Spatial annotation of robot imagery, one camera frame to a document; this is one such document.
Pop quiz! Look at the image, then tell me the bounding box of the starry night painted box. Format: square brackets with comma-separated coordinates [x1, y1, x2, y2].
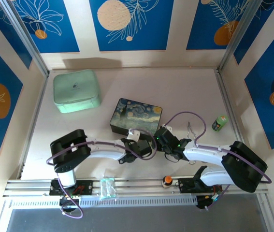
[108, 97, 164, 143]

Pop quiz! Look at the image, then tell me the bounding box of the small orange capped bottle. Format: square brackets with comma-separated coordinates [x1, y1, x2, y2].
[161, 175, 173, 189]

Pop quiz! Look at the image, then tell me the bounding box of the clear plastic packet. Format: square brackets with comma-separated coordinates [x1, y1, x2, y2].
[100, 177, 116, 200]

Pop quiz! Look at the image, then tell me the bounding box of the green plastic bottle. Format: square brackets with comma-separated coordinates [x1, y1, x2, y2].
[211, 114, 229, 132]

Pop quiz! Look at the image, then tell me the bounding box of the mint green zip case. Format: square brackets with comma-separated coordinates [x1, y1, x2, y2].
[53, 69, 102, 115]

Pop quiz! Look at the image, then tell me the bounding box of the blue poster with beige circle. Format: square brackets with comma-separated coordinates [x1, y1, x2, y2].
[89, 0, 175, 52]

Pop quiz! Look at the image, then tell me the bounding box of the thin metal wire clip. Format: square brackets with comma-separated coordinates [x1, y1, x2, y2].
[186, 121, 198, 141]

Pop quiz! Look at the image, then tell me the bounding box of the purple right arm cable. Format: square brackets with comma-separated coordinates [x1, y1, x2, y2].
[164, 111, 272, 185]

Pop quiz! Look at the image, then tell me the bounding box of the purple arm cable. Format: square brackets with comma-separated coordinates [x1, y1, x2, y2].
[45, 129, 158, 194]
[164, 111, 272, 185]

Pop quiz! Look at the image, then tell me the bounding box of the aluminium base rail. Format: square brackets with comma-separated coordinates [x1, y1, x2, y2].
[2, 177, 269, 197]

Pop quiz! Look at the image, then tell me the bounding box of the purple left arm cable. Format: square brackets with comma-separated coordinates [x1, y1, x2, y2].
[45, 129, 158, 194]

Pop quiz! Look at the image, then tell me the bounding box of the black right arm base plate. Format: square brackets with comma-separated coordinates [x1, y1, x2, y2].
[177, 177, 224, 194]

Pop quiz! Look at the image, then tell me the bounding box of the slotted grey cable tray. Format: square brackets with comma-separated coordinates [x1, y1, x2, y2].
[10, 195, 198, 207]

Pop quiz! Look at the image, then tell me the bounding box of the aluminium table edge rail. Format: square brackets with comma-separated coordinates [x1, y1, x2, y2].
[18, 73, 49, 179]
[216, 71, 251, 145]

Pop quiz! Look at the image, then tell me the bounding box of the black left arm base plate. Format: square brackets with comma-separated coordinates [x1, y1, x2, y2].
[49, 179, 94, 196]

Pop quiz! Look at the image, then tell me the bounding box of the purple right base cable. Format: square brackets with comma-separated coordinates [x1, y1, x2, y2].
[199, 185, 231, 212]

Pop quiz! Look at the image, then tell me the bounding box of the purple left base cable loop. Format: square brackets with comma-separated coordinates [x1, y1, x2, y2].
[58, 192, 85, 219]

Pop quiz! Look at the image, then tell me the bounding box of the aluminium frame post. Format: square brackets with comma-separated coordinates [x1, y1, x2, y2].
[217, 0, 265, 72]
[0, 0, 50, 76]

